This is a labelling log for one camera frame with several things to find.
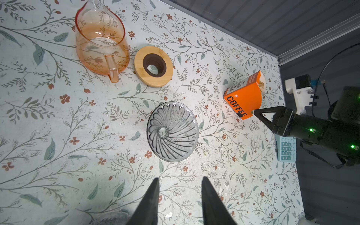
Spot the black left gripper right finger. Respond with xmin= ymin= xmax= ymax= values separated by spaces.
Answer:
xmin=201 ymin=177 xmax=236 ymax=225

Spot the orange glass pitcher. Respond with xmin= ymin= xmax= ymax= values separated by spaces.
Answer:
xmin=75 ymin=1 xmax=130 ymax=83

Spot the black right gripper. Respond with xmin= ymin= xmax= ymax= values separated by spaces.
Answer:
xmin=253 ymin=106 xmax=360 ymax=166

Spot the grey glass pitcher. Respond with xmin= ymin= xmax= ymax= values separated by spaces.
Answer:
xmin=91 ymin=210 xmax=130 ymax=225

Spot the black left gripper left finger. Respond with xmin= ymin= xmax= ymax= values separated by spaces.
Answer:
xmin=127 ymin=178 xmax=159 ymax=225

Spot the wooden ring holder near pitcher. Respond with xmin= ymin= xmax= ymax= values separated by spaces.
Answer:
xmin=134 ymin=46 xmax=173 ymax=87

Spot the teal calculator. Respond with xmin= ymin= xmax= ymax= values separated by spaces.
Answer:
xmin=275 ymin=134 xmax=297 ymax=163

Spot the orange coffee filter holder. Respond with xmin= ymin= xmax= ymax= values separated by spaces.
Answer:
xmin=224 ymin=71 xmax=266 ymax=120

